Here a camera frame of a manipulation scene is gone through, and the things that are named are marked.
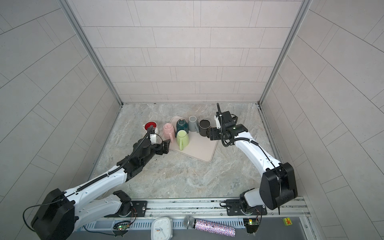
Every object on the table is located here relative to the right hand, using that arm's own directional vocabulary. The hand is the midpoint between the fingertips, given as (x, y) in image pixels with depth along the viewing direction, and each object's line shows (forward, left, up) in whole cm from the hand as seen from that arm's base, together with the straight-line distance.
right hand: (213, 133), depth 84 cm
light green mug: (0, +18, -4) cm, 19 cm away
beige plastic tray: (-2, +9, -12) cm, 15 cm away
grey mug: (+11, +12, -6) cm, 17 cm away
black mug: (+9, +5, -4) cm, 11 cm away
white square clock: (-41, +27, -10) cm, 50 cm away
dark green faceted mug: (+9, +18, -2) cm, 20 cm away
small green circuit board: (-40, +44, -9) cm, 60 cm away
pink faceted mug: (+5, +27, -3) cm, 27 cm away
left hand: (-2, +26, +1) cm, 26 cm away
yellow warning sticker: (-42, -29, -13) cm, 52 cm away
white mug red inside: (+13, +40, -4) cm, 42 cm away
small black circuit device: (-42, -13, -15) cm, 46 cm away
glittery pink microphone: (-40, +15, -9) cm, 44 cm away
